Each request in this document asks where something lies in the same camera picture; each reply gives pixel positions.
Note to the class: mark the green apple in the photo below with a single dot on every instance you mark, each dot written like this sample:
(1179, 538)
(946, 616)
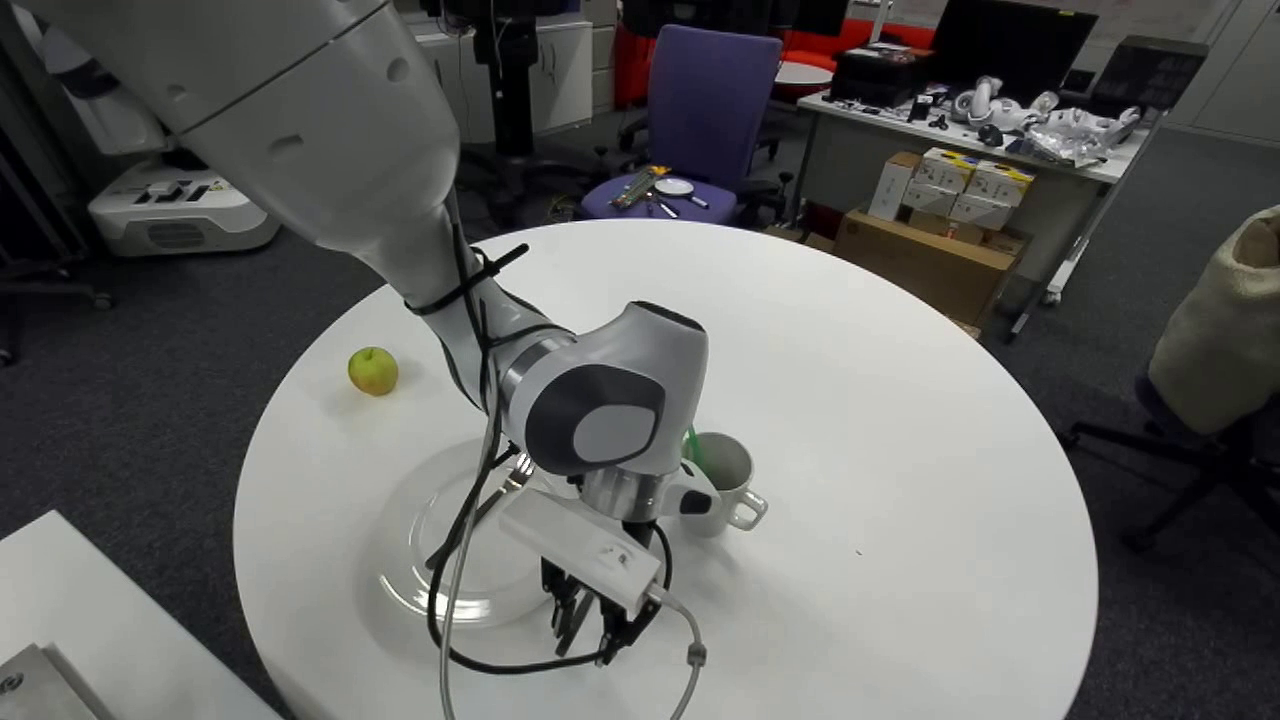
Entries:
(373, 371)

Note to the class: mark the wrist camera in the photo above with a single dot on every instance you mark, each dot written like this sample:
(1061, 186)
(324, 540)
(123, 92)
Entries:
(585, 545)

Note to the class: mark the white floor machine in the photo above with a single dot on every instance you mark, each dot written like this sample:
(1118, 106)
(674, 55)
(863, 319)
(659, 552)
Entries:
(180, 210)

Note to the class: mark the black stand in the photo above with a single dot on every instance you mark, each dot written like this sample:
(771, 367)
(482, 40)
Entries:
(513, 80)

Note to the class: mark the clear glass plate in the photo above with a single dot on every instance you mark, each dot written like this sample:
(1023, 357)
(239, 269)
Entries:
(440, 560)

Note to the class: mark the black case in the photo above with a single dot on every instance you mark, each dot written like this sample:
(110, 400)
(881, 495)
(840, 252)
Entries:
(880, 75)

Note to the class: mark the purple office chair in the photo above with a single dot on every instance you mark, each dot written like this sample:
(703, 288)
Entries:
(710, 100)

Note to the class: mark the dark tilted screen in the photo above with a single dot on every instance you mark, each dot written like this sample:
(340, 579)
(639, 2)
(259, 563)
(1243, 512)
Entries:
(1145, 75)

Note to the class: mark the large cardboard box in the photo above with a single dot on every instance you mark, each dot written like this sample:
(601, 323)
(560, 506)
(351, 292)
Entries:
(925, 262)

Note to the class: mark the green stick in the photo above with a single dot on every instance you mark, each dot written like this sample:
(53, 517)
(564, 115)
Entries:
(692, 446)

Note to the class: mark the white round disc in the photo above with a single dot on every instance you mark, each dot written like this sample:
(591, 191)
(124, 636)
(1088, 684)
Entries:
(674, 186)

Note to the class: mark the white desk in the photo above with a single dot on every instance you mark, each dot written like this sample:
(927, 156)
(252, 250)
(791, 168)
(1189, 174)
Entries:
(1060, 190)

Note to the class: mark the heap of white devices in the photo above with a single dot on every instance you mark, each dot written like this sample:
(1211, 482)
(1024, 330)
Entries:
(1050, 125)

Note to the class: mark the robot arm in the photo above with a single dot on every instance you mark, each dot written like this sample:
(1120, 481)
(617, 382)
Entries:
(330, 130)

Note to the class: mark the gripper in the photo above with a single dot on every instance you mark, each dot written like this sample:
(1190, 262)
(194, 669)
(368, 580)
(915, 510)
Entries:
(638, 533)

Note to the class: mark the chair with cream blanket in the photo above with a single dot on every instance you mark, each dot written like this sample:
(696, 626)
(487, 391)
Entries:
(1215, 340)

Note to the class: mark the red sofa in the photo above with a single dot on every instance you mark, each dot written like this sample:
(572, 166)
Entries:
(815, 45)

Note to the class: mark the stack of white boxes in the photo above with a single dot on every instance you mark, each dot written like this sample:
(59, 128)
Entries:
(950, 188)

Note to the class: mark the white mug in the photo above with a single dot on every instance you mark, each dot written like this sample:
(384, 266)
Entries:
(728, 478)

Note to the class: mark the black monitor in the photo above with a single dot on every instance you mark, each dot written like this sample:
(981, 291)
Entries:
(1010, 40)

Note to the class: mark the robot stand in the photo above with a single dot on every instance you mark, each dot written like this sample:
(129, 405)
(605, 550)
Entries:
(90, 620)

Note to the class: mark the white cabinet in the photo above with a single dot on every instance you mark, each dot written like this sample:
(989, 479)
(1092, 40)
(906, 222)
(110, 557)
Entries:
(560, 80)

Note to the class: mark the small round white table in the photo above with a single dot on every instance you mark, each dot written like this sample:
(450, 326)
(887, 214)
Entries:
(803, 73)

